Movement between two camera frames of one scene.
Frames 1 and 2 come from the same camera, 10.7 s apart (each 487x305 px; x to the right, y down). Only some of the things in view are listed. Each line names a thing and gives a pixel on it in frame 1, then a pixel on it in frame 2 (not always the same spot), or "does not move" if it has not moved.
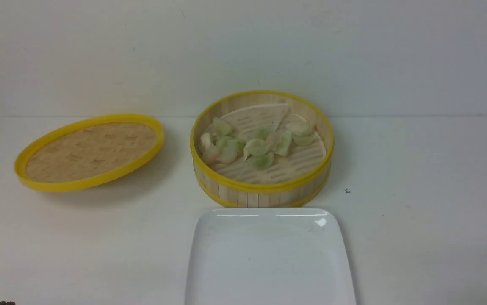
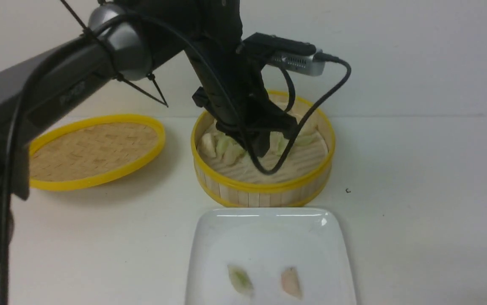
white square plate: [268, 256] does not move
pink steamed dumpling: [211, 156] to [291, 283]
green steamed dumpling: [261, 162] to [240, 281]
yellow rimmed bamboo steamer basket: [261, 149] does not move
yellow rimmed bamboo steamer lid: [88, 152] does not move
